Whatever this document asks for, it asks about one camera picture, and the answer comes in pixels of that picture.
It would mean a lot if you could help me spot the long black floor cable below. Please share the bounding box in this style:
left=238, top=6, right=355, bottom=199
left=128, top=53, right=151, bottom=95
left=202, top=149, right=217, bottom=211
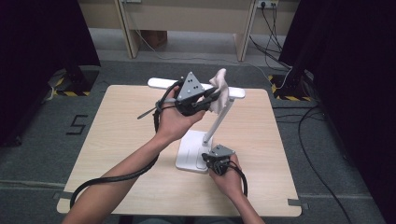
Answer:
left=272, top=104, right=355, bottom=224

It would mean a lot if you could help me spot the white power outlet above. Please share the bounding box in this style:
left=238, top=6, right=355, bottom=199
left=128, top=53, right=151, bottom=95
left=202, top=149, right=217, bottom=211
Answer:
left=256, top=0, right=280, bottom=9

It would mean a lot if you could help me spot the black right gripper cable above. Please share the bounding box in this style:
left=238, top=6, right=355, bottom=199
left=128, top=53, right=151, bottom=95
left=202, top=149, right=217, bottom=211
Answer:
left=228, top=161, right=249, bottom=198

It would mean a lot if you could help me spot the white floor cable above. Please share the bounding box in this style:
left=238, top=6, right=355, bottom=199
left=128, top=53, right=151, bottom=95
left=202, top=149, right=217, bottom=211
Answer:
left=125, top=8, right=294, bottom=91

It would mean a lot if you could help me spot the person's left hand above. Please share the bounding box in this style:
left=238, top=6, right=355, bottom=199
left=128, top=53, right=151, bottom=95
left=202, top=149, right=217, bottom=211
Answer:
left=154, top=86, right=206, bottom=143

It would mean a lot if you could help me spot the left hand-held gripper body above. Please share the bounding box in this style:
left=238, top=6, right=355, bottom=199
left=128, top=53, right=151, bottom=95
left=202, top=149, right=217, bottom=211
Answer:
left=174, top=71, right=213, bottom=118

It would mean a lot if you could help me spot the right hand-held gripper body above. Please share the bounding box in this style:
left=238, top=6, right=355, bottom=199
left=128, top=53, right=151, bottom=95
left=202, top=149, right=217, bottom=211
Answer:
left=207, top=144, right=236, bottom=176

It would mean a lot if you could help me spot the bundle of black cables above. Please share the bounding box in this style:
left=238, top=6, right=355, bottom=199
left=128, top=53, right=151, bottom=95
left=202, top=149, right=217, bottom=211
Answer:
left=247, top=3, right=294, bottom=71

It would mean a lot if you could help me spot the beige wooden desk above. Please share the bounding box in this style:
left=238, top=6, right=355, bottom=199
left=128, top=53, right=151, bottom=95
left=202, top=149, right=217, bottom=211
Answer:
left=78, top=0, right=302, bottom=63

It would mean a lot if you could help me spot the brown cardboard box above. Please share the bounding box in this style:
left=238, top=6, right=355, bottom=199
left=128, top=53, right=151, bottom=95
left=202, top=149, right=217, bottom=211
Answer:
left=140, top=30, right=168, bottom=50

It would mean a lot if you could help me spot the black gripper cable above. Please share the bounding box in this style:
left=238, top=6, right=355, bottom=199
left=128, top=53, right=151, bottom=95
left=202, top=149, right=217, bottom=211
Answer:
left=228, top=161, right=249, bottom=198
left=69, top=78, right=185, bottom=210

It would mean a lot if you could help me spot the grey tape piece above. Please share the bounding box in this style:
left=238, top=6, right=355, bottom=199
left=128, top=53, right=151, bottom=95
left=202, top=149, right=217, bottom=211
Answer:
left=52, top=190, right=76, bottom=201
left=287, top=198, right=310, bottom=210

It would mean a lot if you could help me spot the beige cloth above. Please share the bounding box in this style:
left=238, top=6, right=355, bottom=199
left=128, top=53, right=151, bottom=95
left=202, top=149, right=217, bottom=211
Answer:
left=207, top=67, right=231, bottom=115

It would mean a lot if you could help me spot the white desk lamp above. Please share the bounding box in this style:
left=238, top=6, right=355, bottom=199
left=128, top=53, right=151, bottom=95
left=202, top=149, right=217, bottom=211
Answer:
left=147, top=77, right=247, bottom=175

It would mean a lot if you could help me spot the person's right hand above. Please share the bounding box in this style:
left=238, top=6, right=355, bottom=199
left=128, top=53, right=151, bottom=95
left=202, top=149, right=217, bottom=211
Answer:
left=208, top=154, right=246, bottom=201

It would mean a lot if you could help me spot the grey cable tie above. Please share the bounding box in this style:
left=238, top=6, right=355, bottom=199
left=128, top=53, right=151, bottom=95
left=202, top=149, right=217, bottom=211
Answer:
left=136, top=97, right=177, bottom=120

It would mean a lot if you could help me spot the black curtain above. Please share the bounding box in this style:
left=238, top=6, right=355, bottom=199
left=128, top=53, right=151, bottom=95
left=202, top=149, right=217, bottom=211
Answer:
left=277, top=0, right=396, bottom=224
left=0, top=0, right=103, bottom=147

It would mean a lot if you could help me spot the striped black stand base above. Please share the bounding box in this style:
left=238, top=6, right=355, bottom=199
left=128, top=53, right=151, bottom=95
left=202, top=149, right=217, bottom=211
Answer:
left=268, top=68, right=314, bottom=103
left=46, top=64, right=101, bottom=98

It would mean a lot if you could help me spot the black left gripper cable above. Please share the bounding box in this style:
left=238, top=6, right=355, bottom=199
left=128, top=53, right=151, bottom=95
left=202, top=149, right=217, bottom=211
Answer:
left=69, top=78, right=185, bottom=210

